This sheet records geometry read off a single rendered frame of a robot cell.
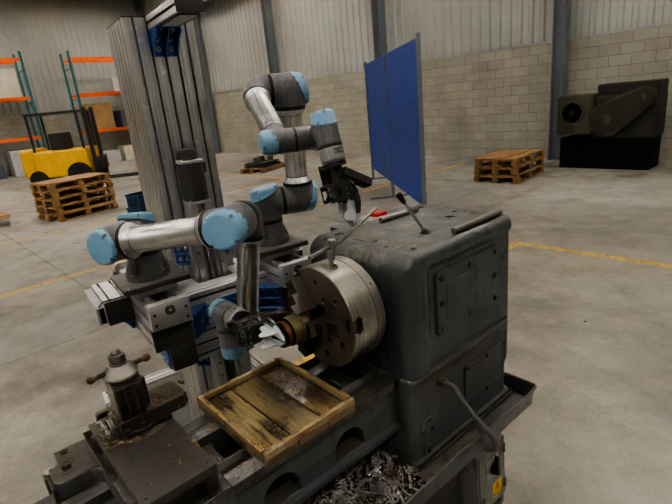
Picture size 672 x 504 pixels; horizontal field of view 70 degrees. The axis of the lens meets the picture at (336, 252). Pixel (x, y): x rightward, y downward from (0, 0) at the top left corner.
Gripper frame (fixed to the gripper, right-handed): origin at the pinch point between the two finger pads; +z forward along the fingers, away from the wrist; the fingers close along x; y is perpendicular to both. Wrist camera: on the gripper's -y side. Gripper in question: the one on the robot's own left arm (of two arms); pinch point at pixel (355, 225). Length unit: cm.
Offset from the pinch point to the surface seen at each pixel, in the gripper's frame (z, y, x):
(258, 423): 43, 45, -7
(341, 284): 13.9, 16.2, 6.5
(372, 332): 29.8, 11.2, 8.4
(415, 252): 11.2, -4.6, 16.9
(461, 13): -355, -966, -554
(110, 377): 17, 75, -10
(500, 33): -274, -970, -472
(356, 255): 9.1, 1.3, -1.7
